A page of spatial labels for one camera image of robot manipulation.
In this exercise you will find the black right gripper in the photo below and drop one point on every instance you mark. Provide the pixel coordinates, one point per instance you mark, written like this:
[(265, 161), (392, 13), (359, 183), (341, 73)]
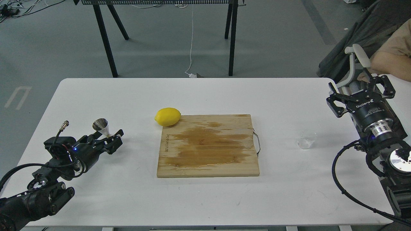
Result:
[(372, 110)]

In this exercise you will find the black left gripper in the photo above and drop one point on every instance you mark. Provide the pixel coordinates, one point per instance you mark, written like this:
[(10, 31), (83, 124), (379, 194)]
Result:
[(79, 156)]

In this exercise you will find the steel jigger measuring cup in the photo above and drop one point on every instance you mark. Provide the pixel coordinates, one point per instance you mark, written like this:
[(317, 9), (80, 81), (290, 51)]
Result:
[(101, 126)]

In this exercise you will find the small clear glass cup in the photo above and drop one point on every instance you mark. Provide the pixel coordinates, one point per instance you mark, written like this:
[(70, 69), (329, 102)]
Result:
[(306, 139)]

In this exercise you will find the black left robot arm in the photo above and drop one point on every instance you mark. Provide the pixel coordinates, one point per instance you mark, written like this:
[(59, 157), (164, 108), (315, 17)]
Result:
[(45, 195)]

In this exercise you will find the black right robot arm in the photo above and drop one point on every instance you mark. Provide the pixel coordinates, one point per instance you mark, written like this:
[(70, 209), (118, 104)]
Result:
[(382, 138)]

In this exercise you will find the white office chair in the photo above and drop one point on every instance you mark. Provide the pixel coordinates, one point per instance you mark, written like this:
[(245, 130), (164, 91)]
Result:
[(358, 60)]

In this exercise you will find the person in beige shirt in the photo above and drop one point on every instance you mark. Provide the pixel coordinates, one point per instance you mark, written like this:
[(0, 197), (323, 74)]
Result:
[(393, 57)]

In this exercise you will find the yellow lemon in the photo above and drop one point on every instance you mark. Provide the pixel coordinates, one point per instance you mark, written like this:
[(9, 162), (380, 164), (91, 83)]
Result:
[(167, 116)]

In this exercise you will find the dark grey jacket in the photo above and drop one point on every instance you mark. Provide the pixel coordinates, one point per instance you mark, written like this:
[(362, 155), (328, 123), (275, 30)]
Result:
[(375, 26)]

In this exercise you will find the wooden cutting board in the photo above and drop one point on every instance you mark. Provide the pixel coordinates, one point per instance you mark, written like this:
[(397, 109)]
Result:
[(208, 146)]

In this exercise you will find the black metal trestle table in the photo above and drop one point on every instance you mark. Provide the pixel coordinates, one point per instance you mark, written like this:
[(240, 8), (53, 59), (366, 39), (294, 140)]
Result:
[(129, 17)]

